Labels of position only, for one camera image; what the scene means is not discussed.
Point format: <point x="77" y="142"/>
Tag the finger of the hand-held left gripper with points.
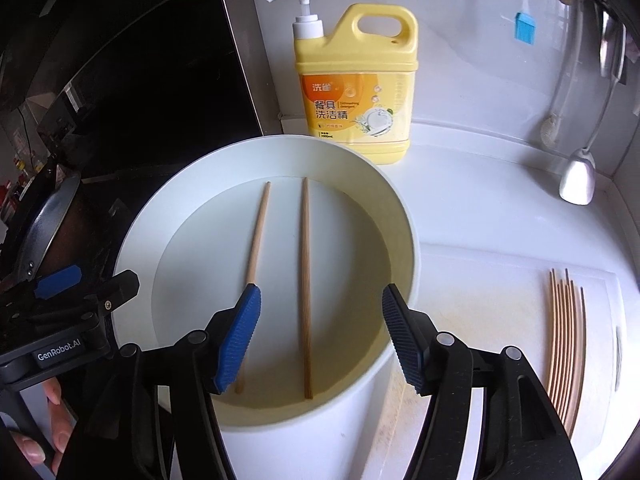
<point x="60" y="281"/>
<point x="120" y="287"/>

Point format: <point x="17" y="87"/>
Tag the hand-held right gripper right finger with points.
<point x="400" y="330"/>

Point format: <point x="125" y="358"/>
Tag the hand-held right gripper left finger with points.
<point x="240" y="340"/>

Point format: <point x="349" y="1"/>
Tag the light bamboo chopstick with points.
<point x="257" y="240"/>
<point x="304" y="285"/>

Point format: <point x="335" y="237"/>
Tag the white round bowl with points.
<point x="350" y="240"/>

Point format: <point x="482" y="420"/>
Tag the row of wooden chopsticks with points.
<point x="565" y="360"/>

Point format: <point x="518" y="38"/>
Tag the person's left hand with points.
<point x="52" y="410"/>

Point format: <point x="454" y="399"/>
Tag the dark metal wok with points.
<point x="45" y="230"/>

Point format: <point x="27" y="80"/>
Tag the white plastic cutting board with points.
<point x="475" y="300"/>

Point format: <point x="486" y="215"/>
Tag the stainless steel spatula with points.
<point x="577" y="180"/>

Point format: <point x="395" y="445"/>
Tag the yellow dish soap bottle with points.
<point x="350" y="85"/>

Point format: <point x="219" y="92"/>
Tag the blue silicone brush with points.
<point x="525" y="30"/>

